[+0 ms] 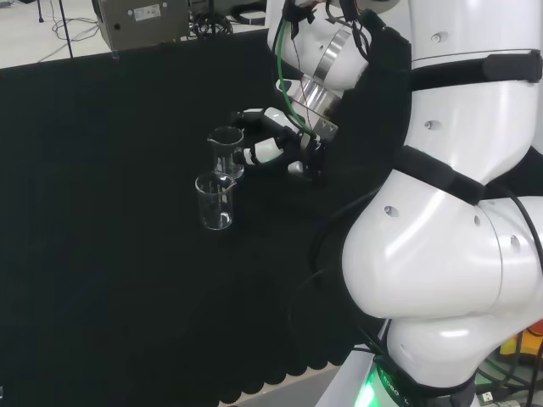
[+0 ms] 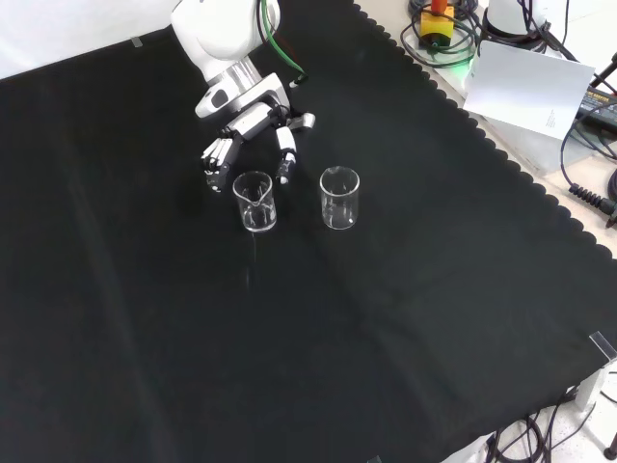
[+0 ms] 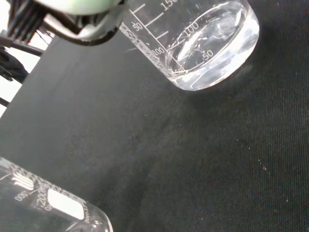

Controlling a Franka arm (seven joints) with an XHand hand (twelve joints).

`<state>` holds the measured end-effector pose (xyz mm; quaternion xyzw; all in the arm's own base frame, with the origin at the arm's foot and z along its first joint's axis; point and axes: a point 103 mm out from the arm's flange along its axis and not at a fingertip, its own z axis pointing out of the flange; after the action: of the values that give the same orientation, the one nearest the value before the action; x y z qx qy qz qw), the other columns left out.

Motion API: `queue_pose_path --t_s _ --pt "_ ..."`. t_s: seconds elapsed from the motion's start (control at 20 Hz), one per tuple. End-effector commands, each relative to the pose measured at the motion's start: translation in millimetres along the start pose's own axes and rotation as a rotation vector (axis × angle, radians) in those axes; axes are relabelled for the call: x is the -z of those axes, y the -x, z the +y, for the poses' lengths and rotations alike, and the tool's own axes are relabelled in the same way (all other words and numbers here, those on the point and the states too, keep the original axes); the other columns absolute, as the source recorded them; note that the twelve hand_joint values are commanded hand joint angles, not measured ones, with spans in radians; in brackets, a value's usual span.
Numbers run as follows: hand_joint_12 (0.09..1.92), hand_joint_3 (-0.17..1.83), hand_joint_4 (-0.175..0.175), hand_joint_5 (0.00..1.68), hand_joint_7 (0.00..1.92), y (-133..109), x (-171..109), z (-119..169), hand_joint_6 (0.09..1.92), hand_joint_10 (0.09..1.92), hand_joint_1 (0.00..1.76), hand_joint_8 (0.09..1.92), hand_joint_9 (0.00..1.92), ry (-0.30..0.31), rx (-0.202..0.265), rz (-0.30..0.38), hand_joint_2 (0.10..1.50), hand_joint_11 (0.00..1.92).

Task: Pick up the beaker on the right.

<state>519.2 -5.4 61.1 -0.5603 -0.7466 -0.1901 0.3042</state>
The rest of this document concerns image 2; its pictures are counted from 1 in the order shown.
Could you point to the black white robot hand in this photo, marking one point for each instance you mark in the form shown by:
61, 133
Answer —
250, 120

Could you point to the clear glass beaker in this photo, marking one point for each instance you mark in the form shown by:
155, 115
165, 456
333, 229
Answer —
340, 212
254, 218

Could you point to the grey tape strip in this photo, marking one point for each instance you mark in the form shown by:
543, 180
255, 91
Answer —
137, 42

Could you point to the black bench cloth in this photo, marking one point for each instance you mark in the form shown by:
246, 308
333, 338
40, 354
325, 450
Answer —
193, 313

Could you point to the yellow stop button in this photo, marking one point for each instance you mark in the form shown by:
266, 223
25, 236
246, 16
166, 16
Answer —
437, 25

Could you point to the pale board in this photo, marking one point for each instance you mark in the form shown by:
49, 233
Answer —
525, 91

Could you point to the black power adapter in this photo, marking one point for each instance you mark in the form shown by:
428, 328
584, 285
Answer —
599, 105

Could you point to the black tripod leg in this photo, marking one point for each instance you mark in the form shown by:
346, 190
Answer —
606, 72

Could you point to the clear tape strip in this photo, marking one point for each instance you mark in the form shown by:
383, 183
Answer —
602, 345

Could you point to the silver metal bracket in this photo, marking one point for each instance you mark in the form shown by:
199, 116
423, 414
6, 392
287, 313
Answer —
590, 390

